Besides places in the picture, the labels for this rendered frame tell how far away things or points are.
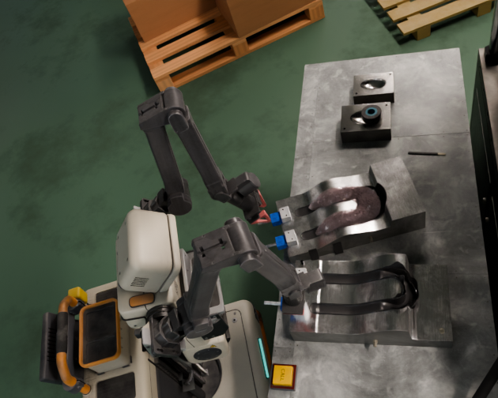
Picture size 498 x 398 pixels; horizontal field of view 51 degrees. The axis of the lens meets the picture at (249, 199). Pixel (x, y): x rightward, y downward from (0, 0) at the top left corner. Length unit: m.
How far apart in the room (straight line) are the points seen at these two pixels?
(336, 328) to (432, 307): 0.31
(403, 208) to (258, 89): 2.11
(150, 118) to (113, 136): 2.60
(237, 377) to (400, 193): 1.08
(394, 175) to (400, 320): 0.56
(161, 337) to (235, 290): 1.43
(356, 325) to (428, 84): 1.17
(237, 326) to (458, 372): 1.09
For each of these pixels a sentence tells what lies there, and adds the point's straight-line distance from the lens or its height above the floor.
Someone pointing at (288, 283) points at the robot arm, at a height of 1.25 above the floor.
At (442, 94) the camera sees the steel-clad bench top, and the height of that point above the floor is 0.80.
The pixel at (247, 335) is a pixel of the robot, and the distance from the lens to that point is 2.46.
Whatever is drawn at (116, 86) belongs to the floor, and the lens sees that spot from 4.39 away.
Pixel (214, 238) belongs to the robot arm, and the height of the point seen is 1.59.
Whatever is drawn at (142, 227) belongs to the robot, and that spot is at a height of 1.38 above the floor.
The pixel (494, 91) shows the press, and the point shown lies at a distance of 2.43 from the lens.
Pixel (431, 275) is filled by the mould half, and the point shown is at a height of 0.86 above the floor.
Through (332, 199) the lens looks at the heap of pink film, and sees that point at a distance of 1.93.
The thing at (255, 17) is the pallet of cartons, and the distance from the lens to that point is 3.98.
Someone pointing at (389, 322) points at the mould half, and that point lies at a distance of 1.68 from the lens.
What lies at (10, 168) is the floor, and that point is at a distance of 4.32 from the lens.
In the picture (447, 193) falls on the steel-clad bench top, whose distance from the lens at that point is 2.06.
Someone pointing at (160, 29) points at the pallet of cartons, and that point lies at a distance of 4.35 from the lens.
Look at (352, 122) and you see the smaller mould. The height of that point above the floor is 0.87.
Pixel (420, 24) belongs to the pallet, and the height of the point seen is 0.11.
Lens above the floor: 2.50
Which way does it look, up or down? 52 degrees down
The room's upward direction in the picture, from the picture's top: 25 degrees counter-clockwise
